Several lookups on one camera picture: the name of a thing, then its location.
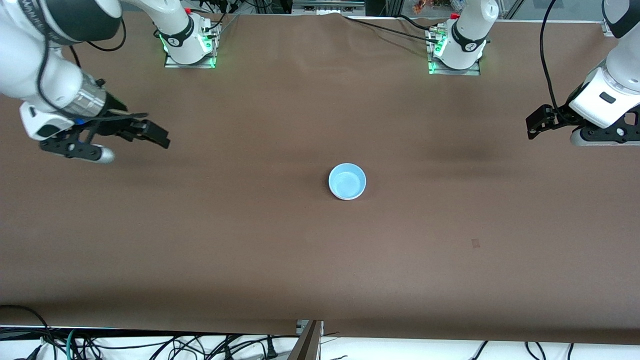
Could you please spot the brown table cover sheet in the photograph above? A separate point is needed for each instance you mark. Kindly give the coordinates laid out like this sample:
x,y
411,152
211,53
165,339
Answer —
x,y
320,260

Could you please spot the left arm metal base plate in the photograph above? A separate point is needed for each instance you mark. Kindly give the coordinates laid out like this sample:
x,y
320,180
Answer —
x,y
437,71

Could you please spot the grey stand post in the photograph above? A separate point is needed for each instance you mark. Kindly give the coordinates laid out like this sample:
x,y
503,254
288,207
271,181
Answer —
x,y
306,345

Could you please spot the orange background object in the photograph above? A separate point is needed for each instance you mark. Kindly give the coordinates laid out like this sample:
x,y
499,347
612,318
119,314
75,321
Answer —
x,y
423,6

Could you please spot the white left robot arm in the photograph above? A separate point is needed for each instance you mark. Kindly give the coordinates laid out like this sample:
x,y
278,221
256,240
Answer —
x,y
625,70

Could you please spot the black power plug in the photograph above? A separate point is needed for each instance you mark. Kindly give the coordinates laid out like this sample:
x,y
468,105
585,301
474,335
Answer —
x,y
271,349

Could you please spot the aluminium frame corner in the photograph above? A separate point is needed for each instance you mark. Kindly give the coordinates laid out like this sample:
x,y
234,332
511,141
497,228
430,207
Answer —
x,y
608,27

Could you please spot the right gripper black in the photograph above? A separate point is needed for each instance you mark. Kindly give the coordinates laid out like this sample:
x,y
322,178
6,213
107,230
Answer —
x,y
116,125

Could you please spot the blue bowl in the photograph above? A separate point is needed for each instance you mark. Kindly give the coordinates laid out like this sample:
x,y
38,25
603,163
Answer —
x,y
347,182

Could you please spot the aluminium frame rail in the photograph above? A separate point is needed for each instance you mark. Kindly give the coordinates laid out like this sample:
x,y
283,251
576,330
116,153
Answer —
x,y
327,7

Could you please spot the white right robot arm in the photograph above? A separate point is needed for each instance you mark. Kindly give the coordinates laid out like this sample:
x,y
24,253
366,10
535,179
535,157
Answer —
x,y
35,65

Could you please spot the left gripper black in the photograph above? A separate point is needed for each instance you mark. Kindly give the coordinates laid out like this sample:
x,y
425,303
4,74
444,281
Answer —
x,y
559,116

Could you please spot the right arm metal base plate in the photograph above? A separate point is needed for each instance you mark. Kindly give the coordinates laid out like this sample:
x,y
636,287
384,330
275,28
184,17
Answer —
x,y
172,64

